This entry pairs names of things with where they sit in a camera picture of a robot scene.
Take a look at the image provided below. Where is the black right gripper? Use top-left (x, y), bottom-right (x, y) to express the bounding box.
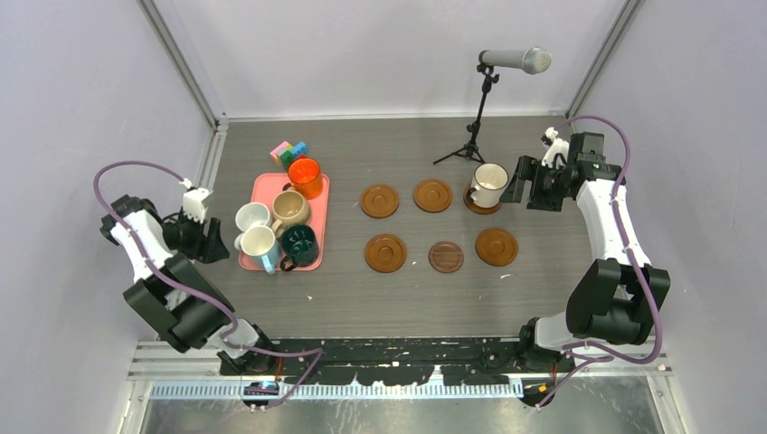
top-left (500, 155), bottom-right (571, 212)

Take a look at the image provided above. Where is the white mug dark rim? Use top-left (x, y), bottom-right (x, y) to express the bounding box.
top-left (466, 163), bottom-right (510, 209)

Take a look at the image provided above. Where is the pink plastic tray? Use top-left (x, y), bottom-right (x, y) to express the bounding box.
top-left (238, 173), bottom-right (331, 271)

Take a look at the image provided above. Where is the dark walnut wooden coaster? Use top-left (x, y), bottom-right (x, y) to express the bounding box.
top-left (429, 241), bottom-right (464, 274)

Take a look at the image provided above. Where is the light brown wooden coaster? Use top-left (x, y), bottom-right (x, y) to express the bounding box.
top-left (364, 233), bottom-right (407, 273)

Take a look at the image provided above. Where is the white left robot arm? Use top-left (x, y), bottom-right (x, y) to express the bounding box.
top-left (99, 194), bottom-right (278, 375)

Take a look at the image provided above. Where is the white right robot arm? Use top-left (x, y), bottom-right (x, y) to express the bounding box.
top-left (501, 127), bottom-right (670, 372)

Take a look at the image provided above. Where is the orange translucent cup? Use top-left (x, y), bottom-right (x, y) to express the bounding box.
top-left (288, 157), bottom-right (323, 200)

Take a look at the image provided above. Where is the light blue mug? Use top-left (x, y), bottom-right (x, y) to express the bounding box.
top-left (234, 225), bottom-right (282, 274)

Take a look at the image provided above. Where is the black microphone tripod stand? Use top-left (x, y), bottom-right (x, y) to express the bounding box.
top-left (432, 61), bottom-right (499, 165)

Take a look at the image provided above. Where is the dark green mug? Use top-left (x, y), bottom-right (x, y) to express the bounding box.
top-left (279, 224), bottom-right (320, 271)

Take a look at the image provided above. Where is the beige ceramic mug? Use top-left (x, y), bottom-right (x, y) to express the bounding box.
top-left (270, 190), bottom-right (311, 238)

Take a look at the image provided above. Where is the grey microphone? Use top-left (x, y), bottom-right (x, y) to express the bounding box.
top-left (478, 46), bottom-right (553, 75)

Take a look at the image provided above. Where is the colourful toy block stack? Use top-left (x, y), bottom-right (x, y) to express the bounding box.
top-left (270, 141), bottom-right (308, 171)

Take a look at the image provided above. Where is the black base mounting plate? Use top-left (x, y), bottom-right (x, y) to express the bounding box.
top-left (219, 336), bottom-right (576, 388)

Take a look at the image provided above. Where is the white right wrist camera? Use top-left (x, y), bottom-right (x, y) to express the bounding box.
top-left (541, 127), bottom-right (570, 169)

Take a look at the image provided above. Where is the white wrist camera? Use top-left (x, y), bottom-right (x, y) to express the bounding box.
top-left (180, 178), bottom-right (213, 224)
top-left (541, 127), bottom-right (570, 169)

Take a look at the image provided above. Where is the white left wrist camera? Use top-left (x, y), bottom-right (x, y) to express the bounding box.
top-left (180, 178), bottom-right (213, 224)

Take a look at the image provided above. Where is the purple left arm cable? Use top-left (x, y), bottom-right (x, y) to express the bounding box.
top-left (91, 159), bottom-right (326, 410)

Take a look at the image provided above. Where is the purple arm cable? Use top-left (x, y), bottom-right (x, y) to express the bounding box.
top-left (535, 115), bottom-right (665, 410)
top-left (91, 159), bottom-right (326, 410)

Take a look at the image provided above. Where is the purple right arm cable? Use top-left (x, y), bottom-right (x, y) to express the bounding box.
top-left (535, 115), bottom-right (665, 410)

